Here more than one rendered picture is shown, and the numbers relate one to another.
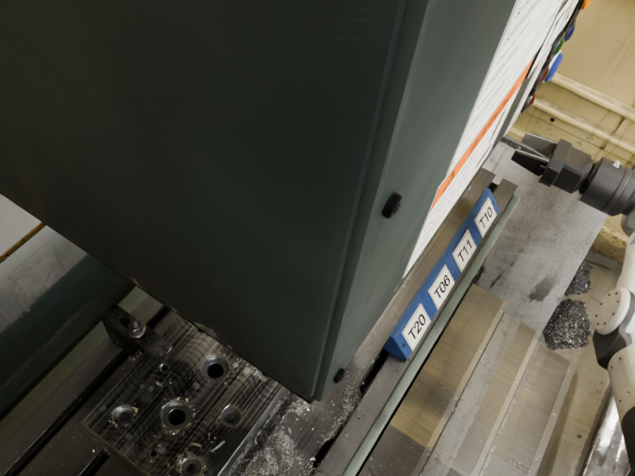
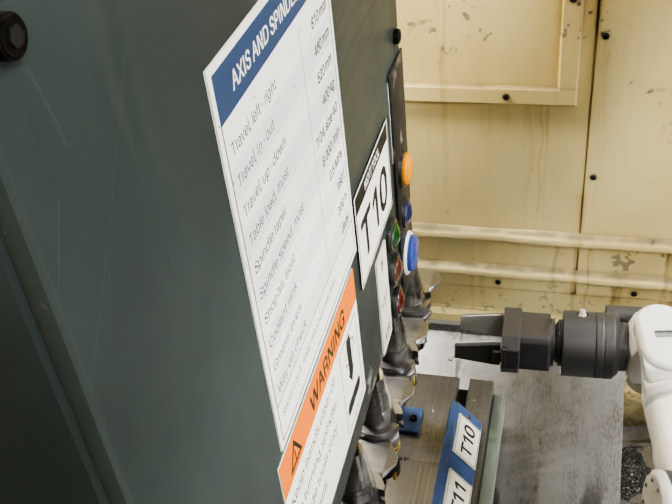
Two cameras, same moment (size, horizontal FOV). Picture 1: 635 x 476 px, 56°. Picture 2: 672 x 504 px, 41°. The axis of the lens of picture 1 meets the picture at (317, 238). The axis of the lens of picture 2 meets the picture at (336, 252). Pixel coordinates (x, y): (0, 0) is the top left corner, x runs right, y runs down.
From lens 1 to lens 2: 0.11 m
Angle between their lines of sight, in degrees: 19
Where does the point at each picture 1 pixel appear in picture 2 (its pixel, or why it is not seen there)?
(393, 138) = (118, 474)
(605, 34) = (505, 165)
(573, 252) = (605, 439)
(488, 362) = not seen: outside the picture
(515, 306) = not seen: outside the picture
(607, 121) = (561, 259)
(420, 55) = (93, 394)
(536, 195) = (525, 383)
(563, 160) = (517, 333)
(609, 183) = (584, 340)
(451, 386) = not seen: outside the picture
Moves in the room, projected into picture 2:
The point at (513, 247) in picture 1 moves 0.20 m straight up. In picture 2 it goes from (527, 464) to (531, 385)
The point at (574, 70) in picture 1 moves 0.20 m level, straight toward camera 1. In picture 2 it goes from (492, 216) to (483, 291)
